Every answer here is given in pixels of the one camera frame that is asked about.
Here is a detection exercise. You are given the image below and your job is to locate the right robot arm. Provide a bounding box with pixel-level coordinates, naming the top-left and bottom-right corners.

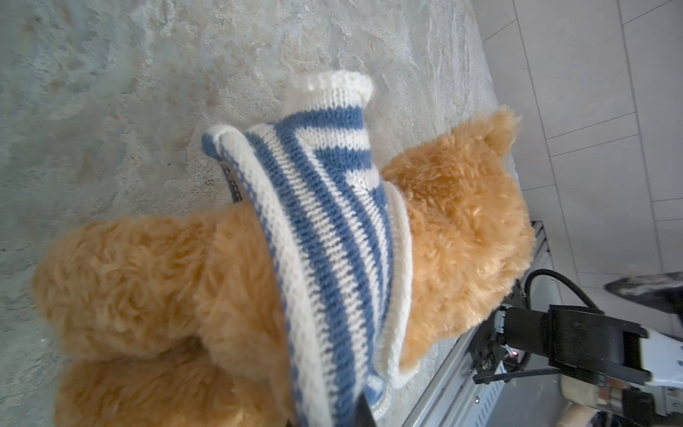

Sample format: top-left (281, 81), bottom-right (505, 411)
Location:
top-left (471, 269), bottom-right (682, 426)

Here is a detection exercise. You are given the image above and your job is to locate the brown teddy bear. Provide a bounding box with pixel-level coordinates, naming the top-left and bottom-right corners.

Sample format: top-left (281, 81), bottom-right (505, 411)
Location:
top-left (32, 108), bottom-right (535, 426)

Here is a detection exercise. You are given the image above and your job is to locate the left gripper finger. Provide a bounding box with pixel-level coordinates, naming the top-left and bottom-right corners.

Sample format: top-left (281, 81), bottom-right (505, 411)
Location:
top-left (354, 407), bottom-right (376, 427)

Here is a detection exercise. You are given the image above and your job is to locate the striped knit bear sweater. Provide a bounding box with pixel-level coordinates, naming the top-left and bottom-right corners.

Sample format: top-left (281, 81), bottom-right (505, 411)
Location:
top-left (202, 70), bottom-right (414, 426)

